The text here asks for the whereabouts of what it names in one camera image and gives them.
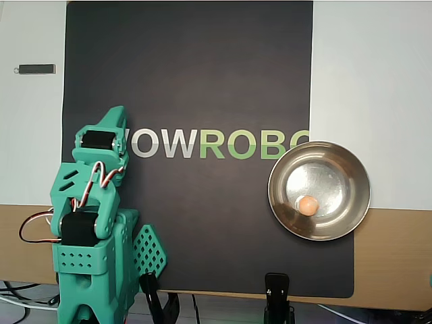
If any wooden ball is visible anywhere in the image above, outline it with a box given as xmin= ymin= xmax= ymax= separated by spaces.
xmin=298 ymin=195 xmax=320 ymax=217

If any white cable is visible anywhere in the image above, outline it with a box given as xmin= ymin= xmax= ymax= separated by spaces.
xmin=317 ymin=303 xmax=358 ymax=318
xmin=0 ymin=293 xmax=58 ymax=310

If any black C-clamp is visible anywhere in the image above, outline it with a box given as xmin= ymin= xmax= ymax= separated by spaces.
xmin=139 ymin=271 xmax=182 ymax=324

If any white paper sheet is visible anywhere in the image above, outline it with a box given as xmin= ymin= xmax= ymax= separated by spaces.
xmin=310 ymin=0 xmax=432 ymax=211
xmin=0 ymin=0 xmax=68 ymax=206

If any black mat with WOWROBO print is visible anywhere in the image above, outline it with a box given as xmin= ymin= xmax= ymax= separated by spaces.
xmin=55 ymin=1 xmax=355 ymax=300

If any red white black servo wire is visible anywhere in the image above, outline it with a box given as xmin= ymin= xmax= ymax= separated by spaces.
xmin=71 ymin=161 xmax=126 ymax=209

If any thin black cable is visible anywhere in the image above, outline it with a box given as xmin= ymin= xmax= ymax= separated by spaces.
xmin=190 ymin=293 xmax=200 ymax=324

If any teal gripper with servo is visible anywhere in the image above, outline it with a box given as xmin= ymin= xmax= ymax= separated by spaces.
xmin=72 ymin=105 xmax=130 ymax=168

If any black USB stick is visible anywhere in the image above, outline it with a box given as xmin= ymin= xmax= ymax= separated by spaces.
xmin=13 ymin=63 xmax=57 ymax=76

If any metal bowl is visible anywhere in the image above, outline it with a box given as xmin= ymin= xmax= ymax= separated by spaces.
xmin=267 ymin=140 xmax=372 ymax=242

